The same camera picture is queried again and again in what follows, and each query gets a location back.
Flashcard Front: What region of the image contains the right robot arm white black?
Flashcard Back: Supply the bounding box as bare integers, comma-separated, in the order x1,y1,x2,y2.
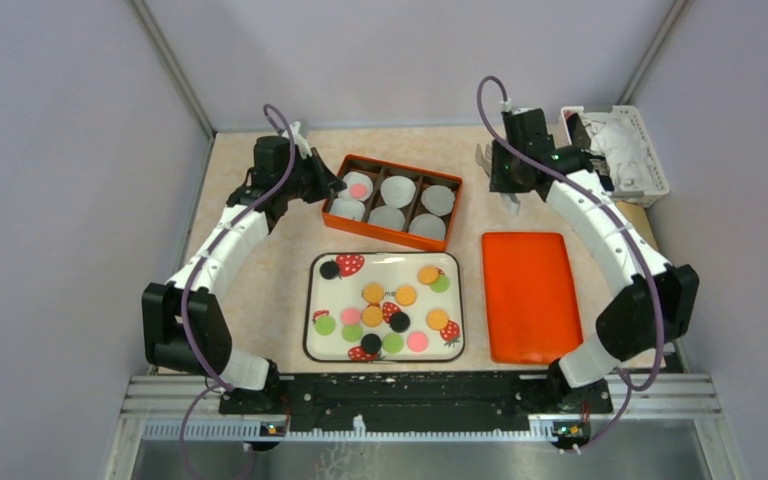
488,100,699,412

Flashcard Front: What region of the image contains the yellow round biscuit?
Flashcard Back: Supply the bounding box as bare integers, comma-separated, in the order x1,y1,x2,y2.
426,309,449,331
361,305,384,328
417,265,440,285
394,285,418,306
362,282,386,304

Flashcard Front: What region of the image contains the white crumpled cloth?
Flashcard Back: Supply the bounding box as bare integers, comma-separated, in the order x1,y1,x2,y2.
582,112,655,192

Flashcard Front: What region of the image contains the white strawberry print tray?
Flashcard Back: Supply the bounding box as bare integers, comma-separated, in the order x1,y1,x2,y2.
302,252,466,363

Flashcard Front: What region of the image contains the aluminium frame rail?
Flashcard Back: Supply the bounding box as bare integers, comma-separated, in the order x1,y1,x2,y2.
104,371,747,479

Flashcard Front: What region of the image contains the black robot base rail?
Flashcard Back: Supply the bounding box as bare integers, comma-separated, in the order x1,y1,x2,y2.
219,371,613,433

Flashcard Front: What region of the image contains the pink sandwich cookie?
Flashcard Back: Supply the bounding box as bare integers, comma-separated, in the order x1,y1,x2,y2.
349,183,368,199
406,331,429,353
340,307,362,326

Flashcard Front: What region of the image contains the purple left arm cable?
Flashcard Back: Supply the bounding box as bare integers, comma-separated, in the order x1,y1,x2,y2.
178,103,298,480

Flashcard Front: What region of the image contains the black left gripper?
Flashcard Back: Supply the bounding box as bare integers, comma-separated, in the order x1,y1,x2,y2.
279,147,346,204

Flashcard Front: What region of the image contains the white plastic basket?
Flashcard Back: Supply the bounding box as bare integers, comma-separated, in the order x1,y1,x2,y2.
559,105,670,208

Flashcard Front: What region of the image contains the orange cookie box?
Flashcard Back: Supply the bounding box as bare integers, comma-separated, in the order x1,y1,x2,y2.
322,154,463,252

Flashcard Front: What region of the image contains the orange box lid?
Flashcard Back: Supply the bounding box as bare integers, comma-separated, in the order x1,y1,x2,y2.
481,231,583,365

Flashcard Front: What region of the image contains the white paper cup liner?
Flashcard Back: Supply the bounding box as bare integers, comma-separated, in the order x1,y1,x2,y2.
409,213,447,241
338,171,373,202
329,198,366,222
380,175,416,209
367,205,405,231
421,185,456,217

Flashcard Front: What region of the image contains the black cloth in basket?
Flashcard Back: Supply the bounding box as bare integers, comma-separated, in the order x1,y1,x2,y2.
564,112,592,150

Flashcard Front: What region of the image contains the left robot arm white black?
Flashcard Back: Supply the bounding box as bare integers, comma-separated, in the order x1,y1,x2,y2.
141,132,345,414

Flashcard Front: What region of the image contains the black sandwich cookie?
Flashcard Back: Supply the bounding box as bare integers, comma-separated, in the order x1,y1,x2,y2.
360,333,382,356
319,260,341,280
389,312,411,333

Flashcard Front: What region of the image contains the green sandwich cookie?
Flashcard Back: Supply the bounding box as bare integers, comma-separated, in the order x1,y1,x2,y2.
382,333,404,354
429,274,451,293
313,315,336,336
341,324,364,344

